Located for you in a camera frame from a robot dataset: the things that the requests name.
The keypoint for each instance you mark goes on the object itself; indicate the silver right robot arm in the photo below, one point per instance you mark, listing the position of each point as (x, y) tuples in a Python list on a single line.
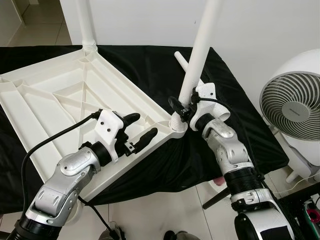
[(225, 150)]

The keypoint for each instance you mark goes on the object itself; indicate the black shelf rack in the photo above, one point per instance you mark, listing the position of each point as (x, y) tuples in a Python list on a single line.
[(295, 201)]

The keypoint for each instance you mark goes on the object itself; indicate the grey right robot foot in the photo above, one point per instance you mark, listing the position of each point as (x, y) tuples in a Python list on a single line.
[(179, 236)]

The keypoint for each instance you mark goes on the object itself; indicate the black metal table leg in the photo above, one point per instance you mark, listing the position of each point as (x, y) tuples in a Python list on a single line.
[(216, 199)]

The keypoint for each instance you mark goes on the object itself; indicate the grey robot foot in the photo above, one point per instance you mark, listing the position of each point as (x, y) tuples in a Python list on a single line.
[(179, 236), (112, 235)]

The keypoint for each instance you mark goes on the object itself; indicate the white plastic table top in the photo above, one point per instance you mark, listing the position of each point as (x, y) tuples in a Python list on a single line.
[(125, 85)]

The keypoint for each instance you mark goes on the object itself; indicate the grey left robot foot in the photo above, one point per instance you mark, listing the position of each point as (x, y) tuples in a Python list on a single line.
[(112, 235)]

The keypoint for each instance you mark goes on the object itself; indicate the pink hair dryer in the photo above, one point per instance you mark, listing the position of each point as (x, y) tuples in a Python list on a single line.
[(313, 216)]

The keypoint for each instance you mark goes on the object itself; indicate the black tablecloth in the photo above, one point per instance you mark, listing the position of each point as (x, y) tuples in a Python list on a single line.
[(240, 130)]

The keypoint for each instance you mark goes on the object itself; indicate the white stool with pink seat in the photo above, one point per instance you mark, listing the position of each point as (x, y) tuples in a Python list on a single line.
[(75, 212)]

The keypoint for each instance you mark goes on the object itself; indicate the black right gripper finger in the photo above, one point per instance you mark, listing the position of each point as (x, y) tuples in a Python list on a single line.
[(176, 106)]

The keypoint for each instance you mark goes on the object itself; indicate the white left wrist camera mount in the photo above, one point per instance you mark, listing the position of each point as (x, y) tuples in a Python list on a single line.
[(107, 130)]

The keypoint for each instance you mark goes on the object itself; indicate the white round fan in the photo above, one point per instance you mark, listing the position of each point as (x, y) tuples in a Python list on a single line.
[(295, 110)]

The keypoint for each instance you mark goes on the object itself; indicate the white plastic table leg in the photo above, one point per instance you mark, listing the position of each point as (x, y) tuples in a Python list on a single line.
[(85, 22), (180, 57), (200, 50)]

